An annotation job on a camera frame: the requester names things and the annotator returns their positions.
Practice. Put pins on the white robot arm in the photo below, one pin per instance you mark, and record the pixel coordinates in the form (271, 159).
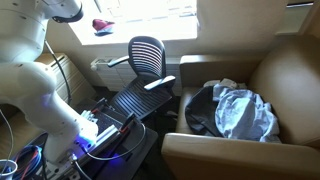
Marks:
(26, 86)

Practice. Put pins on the black chair armrest pad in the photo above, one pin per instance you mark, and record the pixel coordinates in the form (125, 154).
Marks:
(118, 61)
(160, 82)

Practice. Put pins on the black slatted office chair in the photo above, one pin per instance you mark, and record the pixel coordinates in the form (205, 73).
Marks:
(146, 53)

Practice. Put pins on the black robot table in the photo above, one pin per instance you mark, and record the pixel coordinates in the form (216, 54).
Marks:
(140, 143)

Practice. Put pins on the white crumpled cloth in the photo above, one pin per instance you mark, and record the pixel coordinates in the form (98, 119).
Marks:
(226, 82)

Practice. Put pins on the light blue crumpled cloth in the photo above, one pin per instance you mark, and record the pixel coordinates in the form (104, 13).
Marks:
(243, 113)

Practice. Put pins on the tan leather armchair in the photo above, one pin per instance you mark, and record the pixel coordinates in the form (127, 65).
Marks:
(293, 86)

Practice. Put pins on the clear plastic cup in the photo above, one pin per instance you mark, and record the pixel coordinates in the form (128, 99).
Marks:
(7, 170)

